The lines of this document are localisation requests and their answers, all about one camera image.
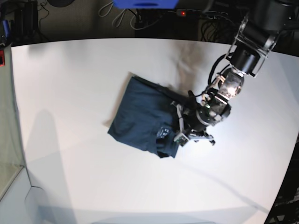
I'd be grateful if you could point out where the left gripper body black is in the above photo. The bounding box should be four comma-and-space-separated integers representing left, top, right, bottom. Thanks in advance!
179, 105, 215, 140

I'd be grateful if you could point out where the dark blue t-shirt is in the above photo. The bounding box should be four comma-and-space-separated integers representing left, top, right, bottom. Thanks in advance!
108, 76, 188, 158

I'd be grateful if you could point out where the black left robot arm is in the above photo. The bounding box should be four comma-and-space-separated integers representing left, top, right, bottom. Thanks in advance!
174, 0, 299, 145

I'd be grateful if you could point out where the blue plastic box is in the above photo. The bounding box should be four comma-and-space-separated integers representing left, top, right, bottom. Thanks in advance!
113, 0, 179, 9

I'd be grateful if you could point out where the red black object table edge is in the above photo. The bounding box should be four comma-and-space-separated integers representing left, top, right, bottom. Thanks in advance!
0, 50, 5, 67

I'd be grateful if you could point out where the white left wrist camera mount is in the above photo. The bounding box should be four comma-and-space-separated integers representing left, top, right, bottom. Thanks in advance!
171, 101, 215, 147

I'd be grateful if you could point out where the black power strip red switch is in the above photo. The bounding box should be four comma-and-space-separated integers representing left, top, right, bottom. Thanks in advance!
175, 8, 228, 19

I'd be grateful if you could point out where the blue handled tool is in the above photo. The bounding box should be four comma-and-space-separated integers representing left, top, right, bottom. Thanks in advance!
2, 20, 11, 38

